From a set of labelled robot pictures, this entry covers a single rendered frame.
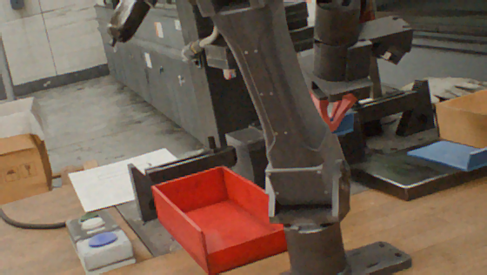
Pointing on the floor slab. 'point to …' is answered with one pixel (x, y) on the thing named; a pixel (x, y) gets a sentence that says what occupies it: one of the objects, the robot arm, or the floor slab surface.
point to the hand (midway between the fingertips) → (330, 124)
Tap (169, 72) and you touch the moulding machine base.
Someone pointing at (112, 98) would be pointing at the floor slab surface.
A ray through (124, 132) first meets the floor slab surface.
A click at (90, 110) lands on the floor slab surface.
